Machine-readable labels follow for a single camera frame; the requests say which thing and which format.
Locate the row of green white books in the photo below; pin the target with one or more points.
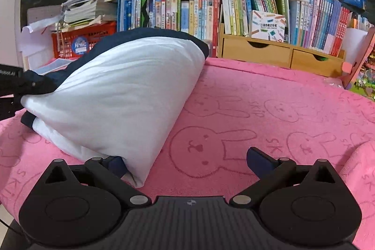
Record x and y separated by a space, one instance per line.
234 9

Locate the loose white paper sheets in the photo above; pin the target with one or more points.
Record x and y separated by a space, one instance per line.
38 26

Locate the wooden drawer organizer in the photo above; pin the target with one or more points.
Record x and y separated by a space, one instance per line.
263 50

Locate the row of tall blue books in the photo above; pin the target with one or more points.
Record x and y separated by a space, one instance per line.
129 7

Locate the red plastic crate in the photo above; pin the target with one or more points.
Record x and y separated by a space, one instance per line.
96 36

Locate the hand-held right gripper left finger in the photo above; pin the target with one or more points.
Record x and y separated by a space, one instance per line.
115 165

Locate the stack of papers and workbooks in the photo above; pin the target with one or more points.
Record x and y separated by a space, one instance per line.
88 9

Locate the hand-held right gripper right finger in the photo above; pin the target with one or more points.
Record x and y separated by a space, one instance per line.
259 162

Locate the pink toy house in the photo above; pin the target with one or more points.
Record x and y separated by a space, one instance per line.
361 62

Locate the white grid board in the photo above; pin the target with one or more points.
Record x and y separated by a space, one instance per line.
44 11

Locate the blue notebook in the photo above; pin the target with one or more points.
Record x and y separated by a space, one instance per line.
55 65

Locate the white and navy jacket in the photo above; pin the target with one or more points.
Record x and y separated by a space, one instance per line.
117 86

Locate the white box with pencil print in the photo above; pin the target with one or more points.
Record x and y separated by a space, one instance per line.
266 26

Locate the pink bunny print blanket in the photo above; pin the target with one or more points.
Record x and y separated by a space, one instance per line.
263 109

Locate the row of pastel pink books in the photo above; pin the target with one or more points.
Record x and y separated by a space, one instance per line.
319 24

